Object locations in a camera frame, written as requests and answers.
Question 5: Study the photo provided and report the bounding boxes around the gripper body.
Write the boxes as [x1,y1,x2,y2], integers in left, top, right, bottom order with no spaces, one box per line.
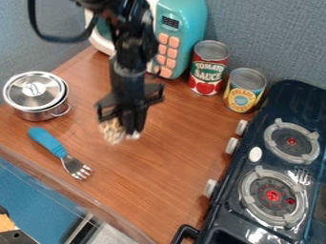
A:
[93,56,168,128]

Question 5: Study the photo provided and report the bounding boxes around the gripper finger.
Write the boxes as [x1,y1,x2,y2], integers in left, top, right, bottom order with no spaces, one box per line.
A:
[118,112,135,137]
[126,108,151,141]

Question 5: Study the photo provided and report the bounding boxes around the tiger stuffed toy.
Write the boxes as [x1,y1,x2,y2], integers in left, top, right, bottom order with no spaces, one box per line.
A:
[97,120,128,146]

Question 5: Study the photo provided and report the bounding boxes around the teal toy microwave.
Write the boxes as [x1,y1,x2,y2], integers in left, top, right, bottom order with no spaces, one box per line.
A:
[82,0,210,80]

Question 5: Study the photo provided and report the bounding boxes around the silver pot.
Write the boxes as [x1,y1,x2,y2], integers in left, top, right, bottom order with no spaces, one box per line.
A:
[9,78,73,122]

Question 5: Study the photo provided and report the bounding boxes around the toy stove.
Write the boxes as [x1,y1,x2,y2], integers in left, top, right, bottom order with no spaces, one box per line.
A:
[171,79,326,244]

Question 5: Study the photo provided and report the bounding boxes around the red tomato sauce can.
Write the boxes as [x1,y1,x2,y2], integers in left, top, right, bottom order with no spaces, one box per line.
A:
[187,39,233,97]

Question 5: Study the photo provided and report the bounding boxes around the silver lid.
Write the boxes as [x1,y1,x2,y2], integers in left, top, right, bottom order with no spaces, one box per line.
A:
[2,71,68,112]

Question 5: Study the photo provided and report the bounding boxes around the yellow can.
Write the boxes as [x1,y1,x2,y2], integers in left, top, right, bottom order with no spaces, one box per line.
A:
[222,67,269,114]

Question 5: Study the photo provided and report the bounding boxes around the blue handled fork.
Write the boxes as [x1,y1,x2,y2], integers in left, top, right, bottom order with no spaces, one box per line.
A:
[28,126,94,181]

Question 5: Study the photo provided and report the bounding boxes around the black cable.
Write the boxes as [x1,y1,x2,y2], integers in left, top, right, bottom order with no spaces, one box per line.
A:
[27,0,100,44]

